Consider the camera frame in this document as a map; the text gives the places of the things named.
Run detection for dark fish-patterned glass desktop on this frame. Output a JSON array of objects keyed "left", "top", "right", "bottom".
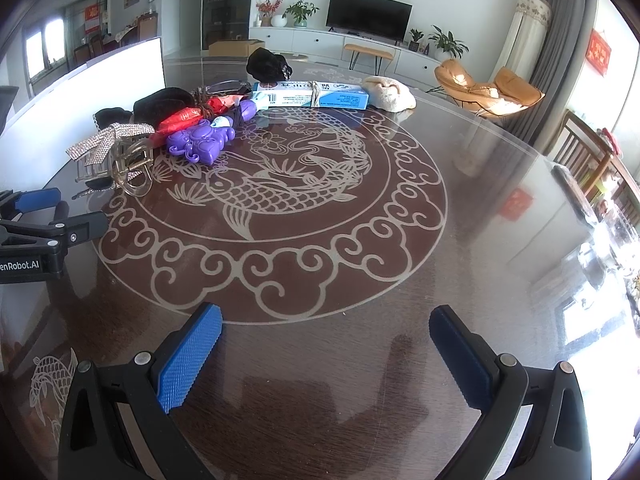
[{"left": 0, "top": 52, "right": 640, "bottom": 480}]

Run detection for wooden dining chair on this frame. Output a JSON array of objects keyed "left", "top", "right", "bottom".
[{"left": 552, "top": 110, "right": 618, "bottom": 196}]

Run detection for grey curtain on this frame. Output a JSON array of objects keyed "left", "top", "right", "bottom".
[{"left": 510, "top": 0, "right": 601, "bottom": 151}]

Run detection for rhinestone bow hair clip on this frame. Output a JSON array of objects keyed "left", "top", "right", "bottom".
[{"left": 66, "top": 122, "right": 157, "bottom": 168}]

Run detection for blue white toothpaste box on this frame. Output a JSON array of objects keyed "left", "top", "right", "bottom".
[{"left": 250, "top": 80, "right": 370, "bottom": 110}]

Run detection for black flat television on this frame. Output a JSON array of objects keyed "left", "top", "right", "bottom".
[{"left": 326, "top": 0, "right": 413, "bottom": 43}]

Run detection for black hair scrunchie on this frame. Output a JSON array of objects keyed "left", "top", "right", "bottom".
[{"left": 93, "top": 107, "right": 134, "bottom": 131}]

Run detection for large leafy potted plant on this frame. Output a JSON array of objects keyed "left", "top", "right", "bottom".
[{"left": 428, "top": 25, "right": 470, "bottom": 61}]

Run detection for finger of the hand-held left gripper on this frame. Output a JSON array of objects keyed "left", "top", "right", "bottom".
[
  {"left": 0, "top": 201, "right": 109, "bottom": 261},
  {"left": 0, "top": 187, "right": 62, "bottom": 222}
]

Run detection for red foil packet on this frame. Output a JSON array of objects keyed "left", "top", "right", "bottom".
[{"left": 149, "top": 105, "right": 207, "bottom": 148}]

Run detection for clear claw hair clip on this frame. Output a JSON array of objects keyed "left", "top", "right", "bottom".
[{"left": 75, "top": 137, "right": 155, "bottom": 197}]

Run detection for dark glass display cabinet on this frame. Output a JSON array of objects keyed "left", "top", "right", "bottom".
[{"left": 201, "top": 0, "right": 257, "bottom": 51}]

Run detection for white television cabinet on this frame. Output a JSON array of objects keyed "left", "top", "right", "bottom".
[{"left": 249, "top": 26, "right": 451, "bottom": 76}]

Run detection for orange lounge chair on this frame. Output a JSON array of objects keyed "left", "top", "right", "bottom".
[{"left": 434, "top": 58, "right": 546, "bottom": 120}]

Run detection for green potted plant white pot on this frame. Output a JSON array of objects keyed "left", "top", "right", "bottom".
[{"left": 282, "top": 0, "right": 320, "bottom": 27}]

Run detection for red wall hanging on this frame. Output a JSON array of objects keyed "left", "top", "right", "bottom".
[{"left": 586, "top": 28, "right": 612, "bottom": 77}]

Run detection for black tray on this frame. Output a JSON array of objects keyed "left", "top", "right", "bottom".
[{"left": 550, "top": 162, "right": 601, "bottom": 226}]

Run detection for cream knitted hat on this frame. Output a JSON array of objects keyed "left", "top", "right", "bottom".
[{"left": 362, "top": 75, "right": 417, "bottom": 112}]

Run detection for black hair bun wig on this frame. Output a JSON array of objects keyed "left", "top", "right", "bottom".
[{"left": 246, "top": 47, "right": 292, "bottom": 83}]

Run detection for wooden bench stool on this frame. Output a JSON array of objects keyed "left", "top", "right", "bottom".
[{"left": 344, "top": 43, "right": 396, "bottom": 71}]

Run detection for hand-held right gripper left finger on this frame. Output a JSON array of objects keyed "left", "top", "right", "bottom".
[{"left": 57, "top": 301, "right": 223, "bottom": 480}]

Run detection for cardboard box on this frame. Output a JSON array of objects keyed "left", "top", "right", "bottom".
[{"left": 207, "top": 39, "right": 266, "bottom": 58}]

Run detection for covered standing air conditioner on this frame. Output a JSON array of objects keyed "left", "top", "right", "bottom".
[{"left": 492, "top": 0, "right": 552, "bottom": 92}]

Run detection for purple plastic toy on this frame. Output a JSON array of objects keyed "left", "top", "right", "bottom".
[{"left": 166, "top": 124, "right": 236, "bottom": 166}]

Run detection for black hair clip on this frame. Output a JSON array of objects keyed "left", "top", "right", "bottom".
[{"left": 71, "top": 176, "right": 121, "bottom": 202}]

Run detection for brown string bundle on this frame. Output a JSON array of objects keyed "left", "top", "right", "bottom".
[{"left": 190, "top": 86, "right": 216, "bottom": 111}]

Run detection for wooden side cabinet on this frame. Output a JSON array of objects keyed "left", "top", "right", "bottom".
[{"left": 137, "top": 10, "right": 161, "bottom": 43}]

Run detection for red flower arrangement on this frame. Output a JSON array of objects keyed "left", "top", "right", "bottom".
[{"left": 256, "top": 0, "right": 283, "bottom": 27}]

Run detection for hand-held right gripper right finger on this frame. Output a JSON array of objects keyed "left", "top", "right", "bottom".
[{"left": 429, "top": 304, "right": 593, "bottom": 480}]

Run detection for white board panel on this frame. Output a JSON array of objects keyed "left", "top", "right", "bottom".
[{"left": 0, "top": 36, "right": 167, "bottom": 196}]

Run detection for black thin-frame glasses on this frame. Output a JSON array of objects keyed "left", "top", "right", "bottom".
[{"left": 206, "top": 81, "right": 254, "bottom": 97}]

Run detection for black plush hair band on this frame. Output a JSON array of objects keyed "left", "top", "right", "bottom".
[{"left": 132, "top": 87, "right": 196, "bottom": 123}]

